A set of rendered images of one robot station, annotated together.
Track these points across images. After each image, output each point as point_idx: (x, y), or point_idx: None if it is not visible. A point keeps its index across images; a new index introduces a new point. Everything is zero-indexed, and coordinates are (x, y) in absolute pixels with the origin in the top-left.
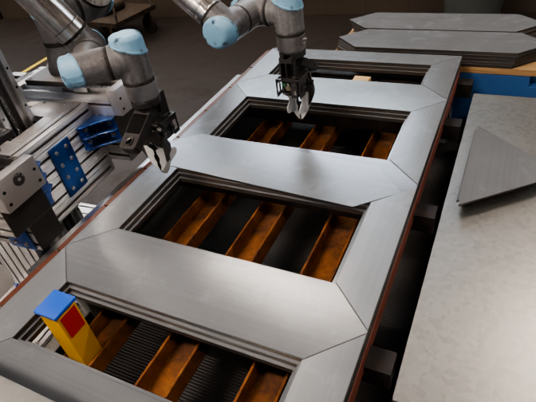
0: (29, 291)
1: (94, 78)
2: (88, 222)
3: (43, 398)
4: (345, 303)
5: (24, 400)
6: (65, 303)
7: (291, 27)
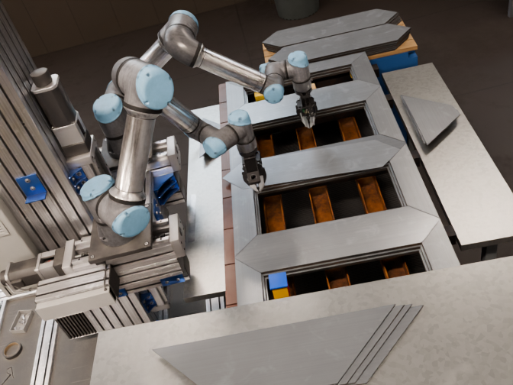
0: (243, 287)
1: (230, 146)
2: (227, 242)
3: (370, 282)
4: (420, 211)
5: (363, 287)
6: (284, 276)
7: (306, 76)
